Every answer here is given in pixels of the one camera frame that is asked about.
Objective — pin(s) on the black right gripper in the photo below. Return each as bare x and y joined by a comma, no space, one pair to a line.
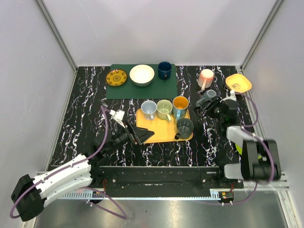
214,102

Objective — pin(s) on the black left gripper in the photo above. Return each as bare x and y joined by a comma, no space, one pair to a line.
132,133

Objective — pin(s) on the grey mug white inside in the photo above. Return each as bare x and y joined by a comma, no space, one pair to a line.
207,96

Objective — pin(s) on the pink mug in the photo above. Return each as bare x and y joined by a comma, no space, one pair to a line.
205,79

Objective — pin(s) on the dark teal mug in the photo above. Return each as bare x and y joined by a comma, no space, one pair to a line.
185,128

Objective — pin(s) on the orange and blue mug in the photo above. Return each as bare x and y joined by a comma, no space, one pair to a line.
180,106

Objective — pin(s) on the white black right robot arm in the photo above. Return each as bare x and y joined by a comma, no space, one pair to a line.
259,157

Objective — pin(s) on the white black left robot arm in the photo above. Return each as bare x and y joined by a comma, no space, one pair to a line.
32,194

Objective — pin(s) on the light blue mug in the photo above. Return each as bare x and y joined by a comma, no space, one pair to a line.
149,109

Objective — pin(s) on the light green mug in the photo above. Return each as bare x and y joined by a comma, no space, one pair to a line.
164,110

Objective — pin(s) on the navy blue mug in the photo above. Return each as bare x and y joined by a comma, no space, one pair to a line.
164,70

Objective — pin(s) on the yellow serving tray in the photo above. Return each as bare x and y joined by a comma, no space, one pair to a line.
164,131

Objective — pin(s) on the yellow square dish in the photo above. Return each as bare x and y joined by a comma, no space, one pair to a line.
238,83

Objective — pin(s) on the lime green plate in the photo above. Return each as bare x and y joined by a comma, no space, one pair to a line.
239,149

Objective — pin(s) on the dark green placemat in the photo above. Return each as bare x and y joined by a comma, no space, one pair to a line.
158,89

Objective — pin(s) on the white bowl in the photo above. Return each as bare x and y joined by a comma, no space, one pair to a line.
142,75

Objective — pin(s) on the yellow patterned plate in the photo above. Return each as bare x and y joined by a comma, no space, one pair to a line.
116,77

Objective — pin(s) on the aluminium frame rail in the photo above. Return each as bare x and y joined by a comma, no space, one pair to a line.
279,185

